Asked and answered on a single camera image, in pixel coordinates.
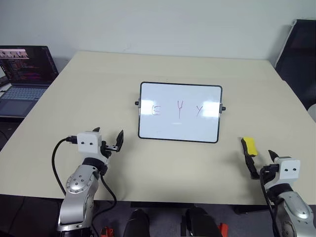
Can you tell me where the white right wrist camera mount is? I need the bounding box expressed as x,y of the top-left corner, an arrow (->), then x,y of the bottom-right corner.
263,157 -> 302,191

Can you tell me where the red plastic part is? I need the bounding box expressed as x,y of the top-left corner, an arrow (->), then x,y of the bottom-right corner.
218,222 -> 229,237
100,226 -> 115,237

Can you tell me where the black office chair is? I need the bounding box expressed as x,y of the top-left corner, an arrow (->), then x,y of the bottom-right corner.
274,19 -> 316,112

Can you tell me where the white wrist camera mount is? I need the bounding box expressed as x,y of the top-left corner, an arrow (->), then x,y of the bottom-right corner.
76,132 -> 110,165
263,157 -> 302,191

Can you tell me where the yellow and black eraser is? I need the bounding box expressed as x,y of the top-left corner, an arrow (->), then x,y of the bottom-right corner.
239,136 -> 259,159

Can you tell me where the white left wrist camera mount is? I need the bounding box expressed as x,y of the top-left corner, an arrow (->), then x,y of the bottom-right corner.
76,132 -> 110,165

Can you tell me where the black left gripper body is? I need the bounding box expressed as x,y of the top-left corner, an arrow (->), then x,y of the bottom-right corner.
100,140 -> 119,159

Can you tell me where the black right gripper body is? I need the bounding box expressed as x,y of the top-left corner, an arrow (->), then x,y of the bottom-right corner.
259,163 -> 279,185

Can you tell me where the open grey laptop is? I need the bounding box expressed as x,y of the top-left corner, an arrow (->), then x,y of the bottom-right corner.
0,45 -> 60,118

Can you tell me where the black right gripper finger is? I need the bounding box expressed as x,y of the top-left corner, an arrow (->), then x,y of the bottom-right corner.
268,149 -> 280,164
245,155 -> 261,180

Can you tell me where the small black-framed whiteboard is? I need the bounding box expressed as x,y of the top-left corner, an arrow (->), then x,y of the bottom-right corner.
134,81 -> 227,144

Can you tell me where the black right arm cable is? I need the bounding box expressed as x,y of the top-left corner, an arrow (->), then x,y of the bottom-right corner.
259,165 -> 282,237

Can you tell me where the dark rounded shape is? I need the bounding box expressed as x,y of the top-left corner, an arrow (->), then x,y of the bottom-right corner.
122,208 -> 151,237
185,206 -> 223,237

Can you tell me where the black table frame bar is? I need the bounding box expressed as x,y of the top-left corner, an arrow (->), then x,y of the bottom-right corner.
130,201 -> 185,208

